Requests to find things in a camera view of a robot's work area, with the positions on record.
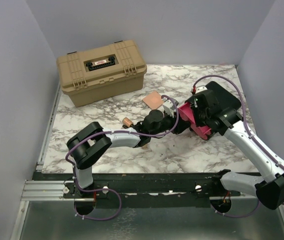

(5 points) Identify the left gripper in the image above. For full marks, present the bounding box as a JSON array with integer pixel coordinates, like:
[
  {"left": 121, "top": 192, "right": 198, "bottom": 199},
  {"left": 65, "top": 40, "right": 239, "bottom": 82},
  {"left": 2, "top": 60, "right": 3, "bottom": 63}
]
[{"left": 150, "top": 108, "right": 190, "bottom": 137}]

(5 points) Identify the pink top drawer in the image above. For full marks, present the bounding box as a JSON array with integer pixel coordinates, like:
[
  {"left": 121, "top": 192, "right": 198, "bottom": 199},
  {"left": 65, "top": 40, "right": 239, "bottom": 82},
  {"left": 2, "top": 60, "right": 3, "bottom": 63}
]
[{"left": 178, "top": 102, "right": 212, "bottom": 141}]

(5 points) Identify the black makeup drawer organizer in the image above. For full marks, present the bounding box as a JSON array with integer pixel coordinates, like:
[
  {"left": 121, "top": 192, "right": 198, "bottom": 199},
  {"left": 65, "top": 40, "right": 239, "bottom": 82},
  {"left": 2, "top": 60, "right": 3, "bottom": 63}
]
[{"left": 178, "top": 81, "right": 241, "bottom": 141}]

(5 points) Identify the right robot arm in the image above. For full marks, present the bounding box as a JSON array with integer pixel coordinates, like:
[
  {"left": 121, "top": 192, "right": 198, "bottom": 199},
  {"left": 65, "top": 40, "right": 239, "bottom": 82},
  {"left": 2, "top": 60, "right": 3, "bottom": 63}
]
[{"left": 187, "top": 88, "right": 284, "bottom": 210}]

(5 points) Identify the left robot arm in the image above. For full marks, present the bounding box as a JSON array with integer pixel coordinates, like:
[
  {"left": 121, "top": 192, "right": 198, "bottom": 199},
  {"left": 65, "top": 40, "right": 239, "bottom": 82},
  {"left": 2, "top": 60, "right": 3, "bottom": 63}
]
[{"left": 66, "top": 110, "right": 191, "bottom": 198}]

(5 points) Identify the square copper compact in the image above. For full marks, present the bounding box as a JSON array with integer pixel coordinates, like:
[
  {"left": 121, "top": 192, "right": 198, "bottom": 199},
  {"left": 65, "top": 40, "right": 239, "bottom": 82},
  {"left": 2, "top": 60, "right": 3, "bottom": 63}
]
[{"left": 142, "top": 91, "right": 164, "bottom": 110}]

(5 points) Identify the tan plastic toolbox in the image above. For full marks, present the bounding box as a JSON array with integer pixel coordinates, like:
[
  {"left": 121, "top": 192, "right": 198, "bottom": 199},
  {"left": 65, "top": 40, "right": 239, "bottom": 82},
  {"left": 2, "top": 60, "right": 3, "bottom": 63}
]
[{"left": 56, "top": 40, "right": 147, "bottom": 107}]

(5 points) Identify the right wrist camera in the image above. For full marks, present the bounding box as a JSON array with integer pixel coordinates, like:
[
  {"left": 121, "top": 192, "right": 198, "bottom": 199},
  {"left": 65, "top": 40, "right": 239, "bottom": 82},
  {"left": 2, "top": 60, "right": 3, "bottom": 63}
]
[{"left": 195, "top": 85, "right": 207, "bottom": 94}]

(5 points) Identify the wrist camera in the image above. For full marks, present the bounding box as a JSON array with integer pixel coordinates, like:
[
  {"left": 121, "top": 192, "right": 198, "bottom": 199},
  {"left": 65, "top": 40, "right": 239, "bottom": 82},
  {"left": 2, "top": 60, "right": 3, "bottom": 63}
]
[
  {"left": 195, "top": 85, "right": 207, "bottom": 94},
  {"left": 162, "top": 97, "right": 179, "bottom": 118}
]

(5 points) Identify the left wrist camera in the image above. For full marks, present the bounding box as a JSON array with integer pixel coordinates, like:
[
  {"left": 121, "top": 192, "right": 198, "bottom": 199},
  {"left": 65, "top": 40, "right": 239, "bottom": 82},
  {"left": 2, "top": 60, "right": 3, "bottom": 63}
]
[{"left": 162, "top": 97, "right": 179, "bottom": 118}]

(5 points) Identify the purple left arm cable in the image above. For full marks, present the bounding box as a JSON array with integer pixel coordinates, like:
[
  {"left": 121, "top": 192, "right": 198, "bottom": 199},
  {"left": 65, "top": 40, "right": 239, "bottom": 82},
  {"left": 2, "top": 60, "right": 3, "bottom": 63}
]
[{"left": 65, "top": 94, "right": 180, "bottom": 222}]

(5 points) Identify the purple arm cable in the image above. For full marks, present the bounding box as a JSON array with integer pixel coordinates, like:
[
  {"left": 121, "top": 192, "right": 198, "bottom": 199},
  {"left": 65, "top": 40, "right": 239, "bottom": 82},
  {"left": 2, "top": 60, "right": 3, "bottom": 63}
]
[
  {"left": 65, "top": 94, "right": 180, "bottom": 222},
  {"left": 190, "top": 74, "right": 284, "bottom": 218}
]

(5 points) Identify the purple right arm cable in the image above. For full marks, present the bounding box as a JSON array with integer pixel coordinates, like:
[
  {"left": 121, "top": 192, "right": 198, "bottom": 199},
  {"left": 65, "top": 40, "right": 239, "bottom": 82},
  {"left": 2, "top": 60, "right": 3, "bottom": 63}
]
[{"left": 190, "top": 74, "right": 284, "bottom": 218}]

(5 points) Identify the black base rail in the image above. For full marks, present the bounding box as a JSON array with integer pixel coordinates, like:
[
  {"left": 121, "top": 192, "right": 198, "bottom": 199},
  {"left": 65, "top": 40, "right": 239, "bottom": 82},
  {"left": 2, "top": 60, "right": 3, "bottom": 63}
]
[{"left": 32, "top": 172, "right": 239, "bottom": 209}]

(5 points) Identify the aluminium extrusion frame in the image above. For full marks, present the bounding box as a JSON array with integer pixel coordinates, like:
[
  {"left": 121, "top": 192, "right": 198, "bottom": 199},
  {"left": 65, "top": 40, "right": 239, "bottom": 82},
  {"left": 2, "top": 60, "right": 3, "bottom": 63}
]
[{"left": 10, "top": 89, "right": 86, "bottom": 240}]

